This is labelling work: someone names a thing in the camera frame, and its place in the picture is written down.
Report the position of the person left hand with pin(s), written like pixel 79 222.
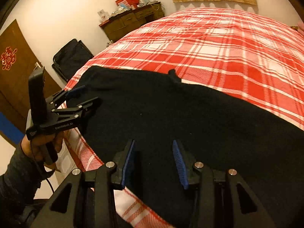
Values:
pixel 33 148

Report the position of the red plaid bed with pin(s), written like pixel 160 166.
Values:
pixel 244 55

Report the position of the pink folded blanket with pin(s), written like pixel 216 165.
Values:
pixel 301 28

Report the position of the red gift bag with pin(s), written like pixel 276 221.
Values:
pixel 129 4

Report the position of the black folding chair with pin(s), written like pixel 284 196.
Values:
pixel 73 56

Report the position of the left forearm dark sleeve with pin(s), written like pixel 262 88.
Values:
pixel 19 185

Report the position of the black pants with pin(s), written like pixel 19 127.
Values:
pixel 221 131

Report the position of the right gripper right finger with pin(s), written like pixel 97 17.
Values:
pixel 222 197

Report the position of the white greeting card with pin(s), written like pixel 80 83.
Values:
pixel 104 16

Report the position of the brown wooden door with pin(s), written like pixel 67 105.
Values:
pixel 17 63

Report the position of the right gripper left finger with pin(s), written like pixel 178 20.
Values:
pixel 86 199

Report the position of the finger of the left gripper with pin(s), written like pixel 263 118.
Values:
pixel 60 97
pixel 77 112

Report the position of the brown wooden desk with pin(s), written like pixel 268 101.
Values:
pixel 120 25

